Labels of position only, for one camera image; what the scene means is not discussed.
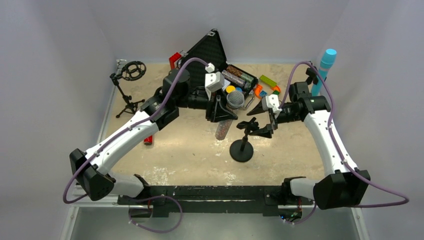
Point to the black poker chip case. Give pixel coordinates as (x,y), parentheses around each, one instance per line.
(211,50)

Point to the red microphone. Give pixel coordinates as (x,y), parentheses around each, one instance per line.
(149,140)

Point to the orange curved toy track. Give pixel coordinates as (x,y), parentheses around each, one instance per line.
(260,88)

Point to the tripod stand with shock mount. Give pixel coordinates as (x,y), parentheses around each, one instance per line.
(124,77)

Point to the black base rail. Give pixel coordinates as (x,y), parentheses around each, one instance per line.
(267,200)

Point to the red toy block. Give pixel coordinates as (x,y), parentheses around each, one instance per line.
(175,60)

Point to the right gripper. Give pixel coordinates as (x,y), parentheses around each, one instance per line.
(272,119)

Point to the yellow chip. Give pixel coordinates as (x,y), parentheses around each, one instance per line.
(230,89)

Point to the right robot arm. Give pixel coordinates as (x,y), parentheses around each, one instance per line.
(341,185)

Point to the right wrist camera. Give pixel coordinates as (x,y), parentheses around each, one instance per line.
(271,102)

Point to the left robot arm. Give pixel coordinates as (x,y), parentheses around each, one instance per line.
(92,168)

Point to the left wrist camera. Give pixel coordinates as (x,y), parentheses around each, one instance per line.
(214,80)

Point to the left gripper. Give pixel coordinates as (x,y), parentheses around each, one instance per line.
(211,104)

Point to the silver glitter microphone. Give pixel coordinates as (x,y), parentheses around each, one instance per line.
(234,101)

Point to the blue microphone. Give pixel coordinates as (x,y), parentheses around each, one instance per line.
(326,62)

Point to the black round-base mic stand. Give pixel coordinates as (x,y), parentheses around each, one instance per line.
(241,150)

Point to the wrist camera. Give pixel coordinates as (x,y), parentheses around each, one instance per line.
(214,80)
(271,102)

